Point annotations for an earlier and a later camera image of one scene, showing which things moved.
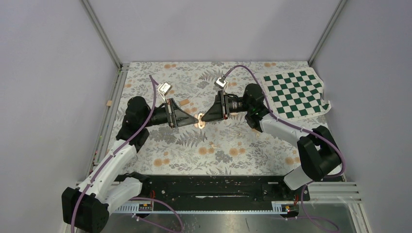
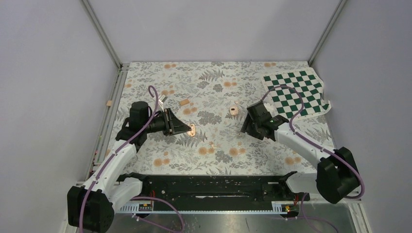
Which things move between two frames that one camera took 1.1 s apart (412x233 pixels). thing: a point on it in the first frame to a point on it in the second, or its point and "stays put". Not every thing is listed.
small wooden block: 184,102 stays put
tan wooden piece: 201,124 to 192,133
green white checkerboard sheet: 296,93 stays put
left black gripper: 180,117 to 173,125
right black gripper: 220,108 to 247,127
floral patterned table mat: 198,126 stays put
